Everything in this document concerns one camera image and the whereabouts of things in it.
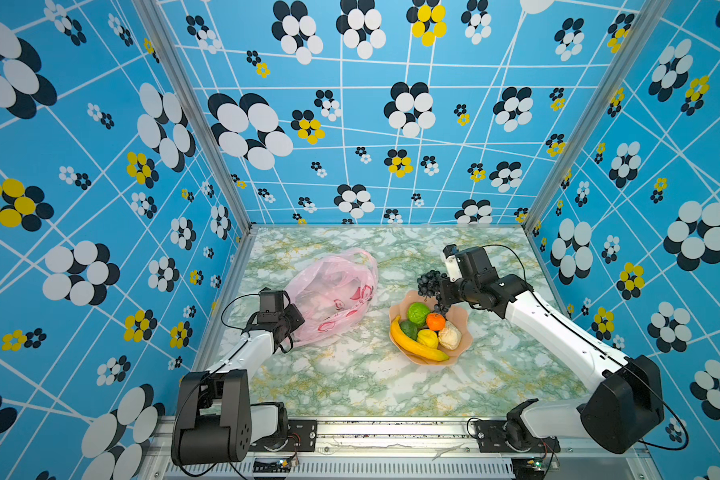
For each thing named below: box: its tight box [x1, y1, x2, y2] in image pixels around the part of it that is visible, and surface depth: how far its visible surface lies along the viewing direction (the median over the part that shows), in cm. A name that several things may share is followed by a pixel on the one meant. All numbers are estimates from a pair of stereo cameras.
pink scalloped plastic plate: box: [389, 290, 473, 365], surface depth 85 cm
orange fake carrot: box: [426, 312, 447, 331], surface depth 86 cm
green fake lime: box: [407, 302, 430, 328], surface depth 90 cm
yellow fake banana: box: [391, 315, 450, 361], surface depth 83 cm
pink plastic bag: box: [286, 249, 378, 347], surface depth 96 cm
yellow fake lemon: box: [417, 329, 439, 349], surface depth 86 cm
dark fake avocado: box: [400, 320, 418, 341], surface depth 87 cm
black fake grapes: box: [416, 270, 449, 315], surface depth 83 cm
